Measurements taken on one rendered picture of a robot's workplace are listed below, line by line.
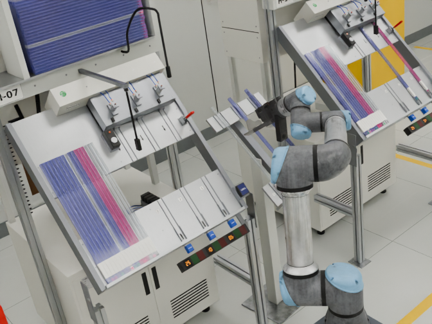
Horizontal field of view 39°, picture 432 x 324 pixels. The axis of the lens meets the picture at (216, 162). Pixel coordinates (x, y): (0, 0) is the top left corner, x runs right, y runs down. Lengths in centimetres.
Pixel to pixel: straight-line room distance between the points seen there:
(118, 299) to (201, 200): 59
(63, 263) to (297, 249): 106
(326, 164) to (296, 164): 9
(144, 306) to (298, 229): 107
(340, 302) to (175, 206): 76
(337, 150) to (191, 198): 76
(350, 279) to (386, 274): 128
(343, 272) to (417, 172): 224
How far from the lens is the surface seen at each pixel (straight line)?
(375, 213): 374
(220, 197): 247
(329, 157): 184
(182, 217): 237
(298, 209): 190
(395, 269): 329
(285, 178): 186
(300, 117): 223
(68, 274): 252
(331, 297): 200
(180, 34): 454
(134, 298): 273
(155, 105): 247
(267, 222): 279
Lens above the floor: 201
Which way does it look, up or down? 26 degrees down
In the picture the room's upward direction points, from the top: 9 degrees counter-clockwise
